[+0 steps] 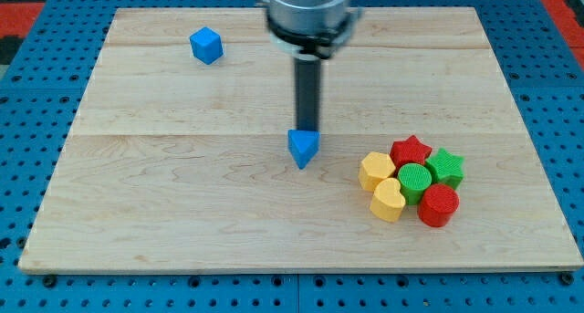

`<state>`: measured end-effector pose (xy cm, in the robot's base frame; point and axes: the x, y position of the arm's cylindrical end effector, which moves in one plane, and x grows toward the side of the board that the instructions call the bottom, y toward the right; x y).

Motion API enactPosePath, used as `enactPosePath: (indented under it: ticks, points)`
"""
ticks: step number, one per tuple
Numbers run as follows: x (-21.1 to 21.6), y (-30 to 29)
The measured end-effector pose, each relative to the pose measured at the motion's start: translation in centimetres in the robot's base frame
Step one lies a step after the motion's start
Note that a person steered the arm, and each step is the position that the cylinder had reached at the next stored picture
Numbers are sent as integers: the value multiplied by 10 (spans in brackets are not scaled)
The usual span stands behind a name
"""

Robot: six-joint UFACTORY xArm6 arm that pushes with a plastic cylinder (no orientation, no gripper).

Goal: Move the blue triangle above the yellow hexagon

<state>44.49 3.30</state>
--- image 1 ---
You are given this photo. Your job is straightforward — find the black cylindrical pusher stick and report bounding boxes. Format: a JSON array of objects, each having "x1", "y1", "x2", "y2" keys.
[{"x1": 294, "y1": 58, "x2": 321, "y2": 131}]

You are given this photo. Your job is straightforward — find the blue triangle block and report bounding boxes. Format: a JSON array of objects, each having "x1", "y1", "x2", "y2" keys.
[{"x1": 287, "y1": 130, "x2": 320, "y2": 170}]

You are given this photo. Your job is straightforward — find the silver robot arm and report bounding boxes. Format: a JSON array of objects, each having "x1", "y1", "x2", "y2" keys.
[{"x1": 255, "y1": 0, "x2": 363, "y2": 131}]

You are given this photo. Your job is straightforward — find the yellow hexagon block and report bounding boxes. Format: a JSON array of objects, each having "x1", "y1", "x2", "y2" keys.
[{"x1": 358, "y1": 151, "x2": 396, "y2": 192}]

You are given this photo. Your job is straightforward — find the blue cube block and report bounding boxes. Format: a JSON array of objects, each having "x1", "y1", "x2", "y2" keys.
[{"x1": 189, "y1": 26, "x2": 224, "y2": 65}]

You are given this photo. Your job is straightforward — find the red star block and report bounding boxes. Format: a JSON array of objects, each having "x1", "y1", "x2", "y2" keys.
[{"x1": 390, "y1": 135, "x2": 433, "y2": 171}]

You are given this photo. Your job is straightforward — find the green cylinder block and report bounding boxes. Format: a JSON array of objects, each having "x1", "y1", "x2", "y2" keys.
[{"x1": 398, "y1": 163, "x2": 432, "y2": 205}]

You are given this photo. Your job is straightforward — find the yellow heart block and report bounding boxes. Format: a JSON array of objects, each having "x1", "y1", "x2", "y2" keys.
[{"x1": 370, "y1": 178, "x2": 406, "y2": 223}]

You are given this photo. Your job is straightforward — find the wooden board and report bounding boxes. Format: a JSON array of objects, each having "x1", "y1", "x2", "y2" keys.
[{"x1": 19, "y1": 7, "x2": 583, "y2": 275}]

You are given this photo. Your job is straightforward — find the green star block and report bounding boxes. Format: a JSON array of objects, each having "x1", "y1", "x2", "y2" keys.
[{"x1": 425, "y1": 148, "x2": 464, "y2": 190}]

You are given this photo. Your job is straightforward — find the red cylinder block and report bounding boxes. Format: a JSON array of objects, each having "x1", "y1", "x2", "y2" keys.
[{"x1": 418, "y1": 183, "x2": 460, "y2": 227}]

